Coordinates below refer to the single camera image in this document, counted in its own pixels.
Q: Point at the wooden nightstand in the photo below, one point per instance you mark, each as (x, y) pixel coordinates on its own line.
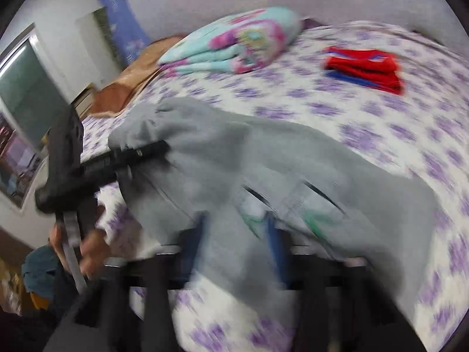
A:
(85, 102)

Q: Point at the teal cloth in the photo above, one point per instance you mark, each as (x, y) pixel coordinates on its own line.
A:
(38, 271)

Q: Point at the dark green patterned panel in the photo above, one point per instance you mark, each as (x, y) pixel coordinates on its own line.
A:
(104, 33)

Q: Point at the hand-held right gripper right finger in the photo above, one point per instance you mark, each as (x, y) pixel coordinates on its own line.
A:
(276, 249)

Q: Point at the grey sweatshirt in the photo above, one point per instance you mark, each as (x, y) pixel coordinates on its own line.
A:
(227, 161)

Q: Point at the brown pillow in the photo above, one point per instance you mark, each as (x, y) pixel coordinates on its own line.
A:
(124, 84)

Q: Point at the bed with purple floral sheet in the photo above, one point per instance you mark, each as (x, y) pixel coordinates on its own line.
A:
(384, 135)

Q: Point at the folded floral blanket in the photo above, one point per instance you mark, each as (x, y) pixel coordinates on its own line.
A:
(238, 40)

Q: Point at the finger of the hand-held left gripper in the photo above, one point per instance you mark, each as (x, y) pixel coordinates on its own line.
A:
(143, 151)

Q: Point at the red folded garment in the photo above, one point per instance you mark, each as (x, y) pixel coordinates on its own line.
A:
(366, 66)

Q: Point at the blue printed bag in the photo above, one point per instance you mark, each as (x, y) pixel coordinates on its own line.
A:
(121, 18)

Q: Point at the window with white frame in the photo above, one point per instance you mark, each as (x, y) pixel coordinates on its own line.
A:
(25, 95)

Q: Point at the person's left hand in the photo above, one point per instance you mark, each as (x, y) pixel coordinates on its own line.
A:
(93, 251)

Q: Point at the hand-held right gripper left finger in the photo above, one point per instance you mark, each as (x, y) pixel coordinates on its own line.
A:
(194, 245)

